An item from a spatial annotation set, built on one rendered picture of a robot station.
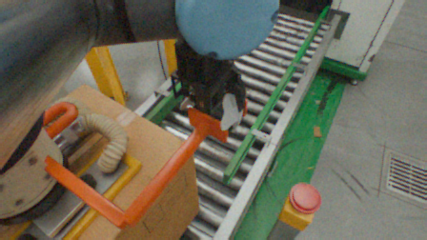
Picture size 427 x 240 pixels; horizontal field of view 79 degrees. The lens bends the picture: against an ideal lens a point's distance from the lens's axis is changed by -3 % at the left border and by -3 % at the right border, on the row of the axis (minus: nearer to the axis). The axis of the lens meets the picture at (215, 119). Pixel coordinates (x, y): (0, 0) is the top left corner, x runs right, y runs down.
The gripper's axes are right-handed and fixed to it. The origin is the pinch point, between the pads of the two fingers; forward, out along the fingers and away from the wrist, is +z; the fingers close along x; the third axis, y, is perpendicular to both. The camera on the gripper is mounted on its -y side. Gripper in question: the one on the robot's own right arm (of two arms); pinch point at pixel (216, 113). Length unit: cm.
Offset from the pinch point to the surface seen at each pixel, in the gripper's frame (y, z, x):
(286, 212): 1.8, 21.4, 19.9
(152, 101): -33, 61, -61
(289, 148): -87, 121, 6
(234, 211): -5, 61, 4
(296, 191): -1.6, 16.4, 19.9
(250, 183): -19, 61, 4
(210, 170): -17, 66, -15
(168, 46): -63, 49, -72
